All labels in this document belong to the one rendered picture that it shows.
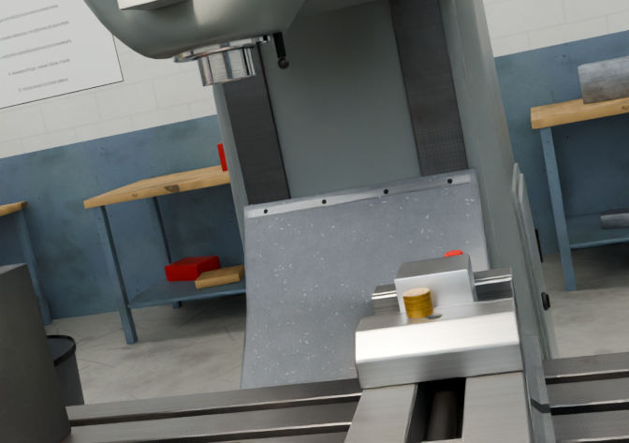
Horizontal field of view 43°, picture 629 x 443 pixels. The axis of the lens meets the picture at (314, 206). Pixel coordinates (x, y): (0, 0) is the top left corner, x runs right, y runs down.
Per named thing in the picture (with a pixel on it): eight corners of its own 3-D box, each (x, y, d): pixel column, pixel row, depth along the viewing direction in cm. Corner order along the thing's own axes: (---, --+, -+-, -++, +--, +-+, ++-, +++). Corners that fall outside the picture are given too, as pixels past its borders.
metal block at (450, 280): (480, 340, 65) (467, 269, 64) (407, 348, 66) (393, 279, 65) (481, 318, 70) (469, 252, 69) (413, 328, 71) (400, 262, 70)
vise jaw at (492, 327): (525, 371, 58) (517, 319, 58) (359, 390, 61) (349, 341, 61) (522, 342, 64) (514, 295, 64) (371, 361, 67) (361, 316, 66)
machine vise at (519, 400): (575, 556, 48) (546, 384, 46) (333, 570, 51) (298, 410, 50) (539, 347, 81) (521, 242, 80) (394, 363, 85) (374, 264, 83)
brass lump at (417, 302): (432, 316, 62) (429, 294, 62) (404, 319, 63) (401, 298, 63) (434, 307, 65) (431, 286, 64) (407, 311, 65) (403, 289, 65)
